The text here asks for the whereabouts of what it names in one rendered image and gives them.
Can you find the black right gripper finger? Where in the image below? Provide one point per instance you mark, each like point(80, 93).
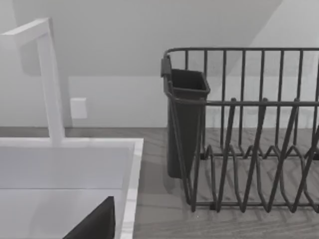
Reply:
point(99, 221)

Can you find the white sink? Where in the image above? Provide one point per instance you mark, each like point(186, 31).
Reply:
point(62, 164)

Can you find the dark grey utensil cup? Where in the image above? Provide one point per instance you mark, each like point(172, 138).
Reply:
point(184, 119)

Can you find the tall white tap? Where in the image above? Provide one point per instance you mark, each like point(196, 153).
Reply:
point(51, 82)

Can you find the white wall socket plate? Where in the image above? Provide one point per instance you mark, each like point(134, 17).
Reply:
point(78, 108)

